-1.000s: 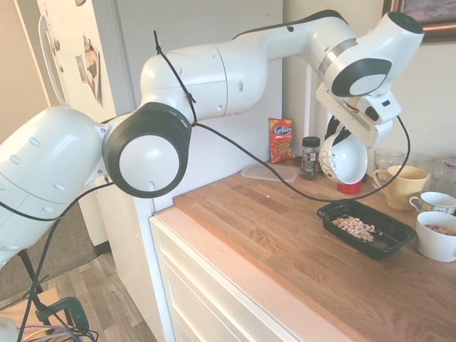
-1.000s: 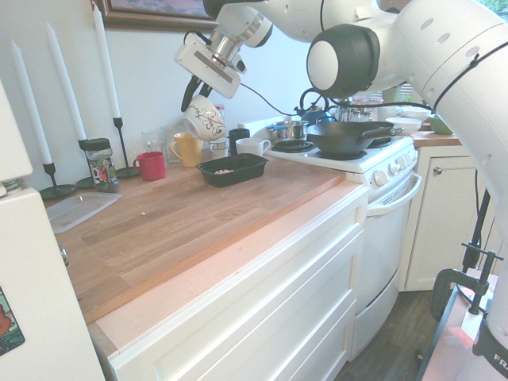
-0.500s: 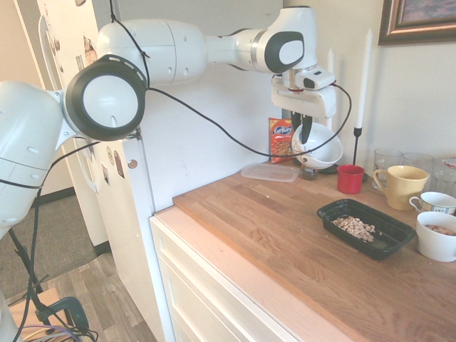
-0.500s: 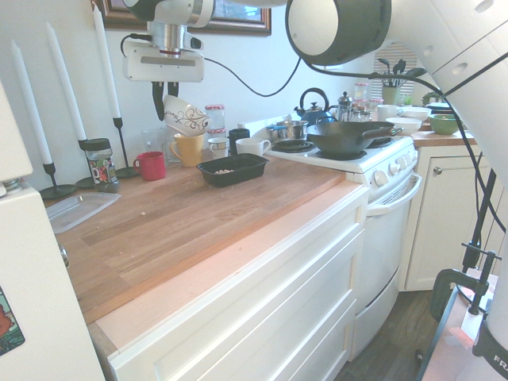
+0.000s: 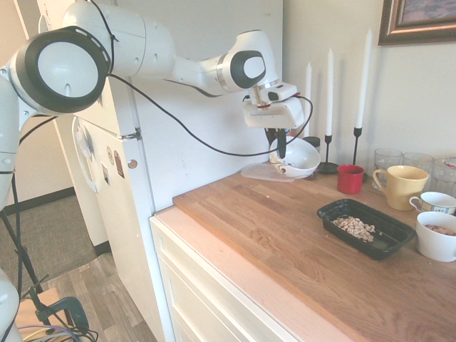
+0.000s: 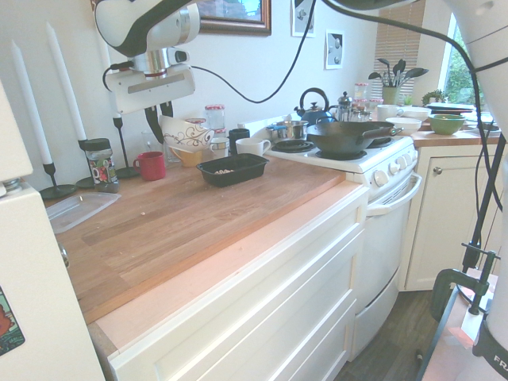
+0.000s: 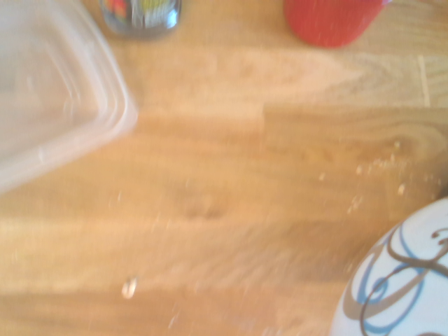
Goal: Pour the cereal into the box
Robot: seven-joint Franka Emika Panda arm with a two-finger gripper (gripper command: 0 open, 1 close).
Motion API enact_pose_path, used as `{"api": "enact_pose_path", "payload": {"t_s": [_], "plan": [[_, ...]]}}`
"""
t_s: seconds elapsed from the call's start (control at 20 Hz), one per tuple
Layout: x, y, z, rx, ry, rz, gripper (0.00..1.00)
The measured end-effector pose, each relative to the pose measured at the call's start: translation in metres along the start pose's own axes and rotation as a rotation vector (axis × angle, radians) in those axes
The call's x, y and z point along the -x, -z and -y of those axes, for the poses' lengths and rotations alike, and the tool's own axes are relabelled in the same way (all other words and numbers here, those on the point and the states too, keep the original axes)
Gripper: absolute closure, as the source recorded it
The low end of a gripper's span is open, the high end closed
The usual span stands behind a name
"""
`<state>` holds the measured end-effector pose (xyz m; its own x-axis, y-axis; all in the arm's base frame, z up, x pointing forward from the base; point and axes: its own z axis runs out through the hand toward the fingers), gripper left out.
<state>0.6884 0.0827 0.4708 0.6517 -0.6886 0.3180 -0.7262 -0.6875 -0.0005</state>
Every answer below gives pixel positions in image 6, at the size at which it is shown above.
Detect clear plastic lid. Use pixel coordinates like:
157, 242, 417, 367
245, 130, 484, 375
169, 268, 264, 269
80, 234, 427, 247
45, 191, 122, 235

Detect pink topped robot table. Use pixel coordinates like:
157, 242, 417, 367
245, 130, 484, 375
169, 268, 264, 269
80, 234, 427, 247
416, 267, 508, 381

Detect black stand pole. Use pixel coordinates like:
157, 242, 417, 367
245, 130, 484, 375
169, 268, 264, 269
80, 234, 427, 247
461, 130, 508, 275

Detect short black candle holder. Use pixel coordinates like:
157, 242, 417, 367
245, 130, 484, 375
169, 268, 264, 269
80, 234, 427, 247
39, 162, 78, 201

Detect short white taper candle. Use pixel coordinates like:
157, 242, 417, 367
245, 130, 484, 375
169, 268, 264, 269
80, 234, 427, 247
10, 39, 53, 165

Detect red mug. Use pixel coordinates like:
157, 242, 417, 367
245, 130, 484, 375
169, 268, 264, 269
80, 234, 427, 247
133, 151, 167, 182

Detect white door cabinet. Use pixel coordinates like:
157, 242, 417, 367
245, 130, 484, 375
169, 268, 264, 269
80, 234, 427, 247
404, 143, 508, 293

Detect colourful fridge magnet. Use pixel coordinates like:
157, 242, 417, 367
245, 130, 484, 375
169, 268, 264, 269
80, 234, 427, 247
0, 285, 26, 356

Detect white refrigerator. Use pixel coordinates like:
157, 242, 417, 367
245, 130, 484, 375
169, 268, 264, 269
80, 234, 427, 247
0, 79, 106, 381

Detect clear drinking glass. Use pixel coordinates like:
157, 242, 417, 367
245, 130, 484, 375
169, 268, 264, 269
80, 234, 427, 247
141, 129, 164, 154
163, 142, 180, 165

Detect spice jar with black lid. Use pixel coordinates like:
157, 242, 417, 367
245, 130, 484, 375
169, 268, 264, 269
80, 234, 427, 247
83, 137, 120, 194

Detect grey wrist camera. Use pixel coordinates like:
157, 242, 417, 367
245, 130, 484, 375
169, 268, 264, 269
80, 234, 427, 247
167, 46, 191, 65

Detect white mug with patterned band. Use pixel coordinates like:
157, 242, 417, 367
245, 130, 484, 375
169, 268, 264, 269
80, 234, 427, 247
209, 137, 232, 160

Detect tall jar red checkered lid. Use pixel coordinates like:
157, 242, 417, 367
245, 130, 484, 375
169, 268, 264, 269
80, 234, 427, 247
204, 103, 226, 131

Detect small green plant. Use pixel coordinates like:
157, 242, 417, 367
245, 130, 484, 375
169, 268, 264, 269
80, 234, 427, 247
421, 89, 444, 106

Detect glass french press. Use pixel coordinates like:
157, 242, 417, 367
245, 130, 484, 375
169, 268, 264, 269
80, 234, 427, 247
337, 90, 355, 122

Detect large white mug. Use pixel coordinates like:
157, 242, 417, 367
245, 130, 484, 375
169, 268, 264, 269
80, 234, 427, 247
235, 137, 272, 158

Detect white drawer cabinet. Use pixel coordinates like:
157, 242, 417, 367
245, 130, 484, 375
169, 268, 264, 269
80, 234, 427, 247
106, 186, 372, 381

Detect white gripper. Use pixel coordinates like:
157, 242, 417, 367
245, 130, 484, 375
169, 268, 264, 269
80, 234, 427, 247
105, 64, 197, 145

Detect large black and white photo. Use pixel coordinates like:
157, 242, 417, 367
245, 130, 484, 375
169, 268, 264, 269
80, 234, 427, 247
291, 0, 317, 39

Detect blue kettle black handle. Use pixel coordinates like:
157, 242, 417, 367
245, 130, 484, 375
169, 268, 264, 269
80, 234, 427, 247
294, 87, 339, 125

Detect medium white taper candle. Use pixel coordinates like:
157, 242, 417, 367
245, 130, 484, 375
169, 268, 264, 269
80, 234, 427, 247
45, 21, 87, 141

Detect black wok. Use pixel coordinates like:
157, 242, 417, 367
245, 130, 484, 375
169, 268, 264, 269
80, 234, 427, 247
306, 121, 404, 157

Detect green metal clamp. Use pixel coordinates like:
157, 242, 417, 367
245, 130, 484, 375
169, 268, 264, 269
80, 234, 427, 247
430, 249, 506, 323

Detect small black and white photo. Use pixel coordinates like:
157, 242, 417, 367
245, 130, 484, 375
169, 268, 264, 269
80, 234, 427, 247
325, 29, 346, 71

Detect black mug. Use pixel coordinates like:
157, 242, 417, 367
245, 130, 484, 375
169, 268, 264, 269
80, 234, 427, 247
227, 128, 251, 156

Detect wooden window blind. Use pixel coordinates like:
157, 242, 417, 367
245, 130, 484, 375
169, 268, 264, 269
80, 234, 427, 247
375, 3, 425, 101

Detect white bowl with swirl pattern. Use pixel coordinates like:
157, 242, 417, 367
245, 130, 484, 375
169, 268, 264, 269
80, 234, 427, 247
157, 114, 216, 152

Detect steel saucepan blue handle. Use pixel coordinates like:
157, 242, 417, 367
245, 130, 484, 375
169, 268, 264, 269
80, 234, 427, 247
266, 120, 310, 141

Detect tall black candle holder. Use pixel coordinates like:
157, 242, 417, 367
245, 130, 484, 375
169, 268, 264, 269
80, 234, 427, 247
113, 115, 140, 179

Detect black plastic food container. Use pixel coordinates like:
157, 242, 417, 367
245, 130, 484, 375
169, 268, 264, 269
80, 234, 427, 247
196, 152, 271, 188

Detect yellow mug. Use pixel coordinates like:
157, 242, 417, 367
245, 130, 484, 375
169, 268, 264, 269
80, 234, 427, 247
169, 145, 210, 168

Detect white kitchen stove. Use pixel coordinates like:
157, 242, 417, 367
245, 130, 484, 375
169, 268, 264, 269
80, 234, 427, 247
240, 114, 424, 362

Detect green bowl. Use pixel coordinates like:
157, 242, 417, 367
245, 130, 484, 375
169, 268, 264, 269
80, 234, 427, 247
427, 114, 467, 136

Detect wide white bowl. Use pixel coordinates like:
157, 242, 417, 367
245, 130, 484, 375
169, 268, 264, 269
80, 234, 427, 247
398, 106, 432, 122

